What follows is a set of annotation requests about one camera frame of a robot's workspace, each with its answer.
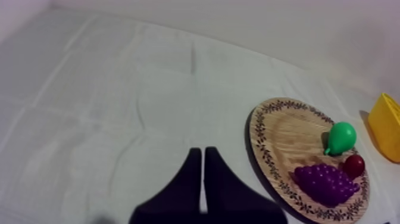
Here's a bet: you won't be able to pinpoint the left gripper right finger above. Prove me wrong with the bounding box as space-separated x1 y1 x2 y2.
204 145 289 224

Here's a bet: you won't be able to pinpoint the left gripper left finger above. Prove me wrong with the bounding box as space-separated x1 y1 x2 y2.
129 147 203 224

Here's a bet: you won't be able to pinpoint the round wooden board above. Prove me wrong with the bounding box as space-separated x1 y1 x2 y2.
248 97 371 224

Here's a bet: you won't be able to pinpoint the yellow plastic basket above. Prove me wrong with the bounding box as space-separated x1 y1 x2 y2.
367 92 400 164

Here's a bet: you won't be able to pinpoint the purple toy grapes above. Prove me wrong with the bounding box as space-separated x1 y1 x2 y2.
292 163 361 209

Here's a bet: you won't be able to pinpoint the green toy pear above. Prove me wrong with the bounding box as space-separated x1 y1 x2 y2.
323 121 358 157

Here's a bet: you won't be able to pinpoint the small red fruit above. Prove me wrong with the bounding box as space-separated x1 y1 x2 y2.
342 154 366 180

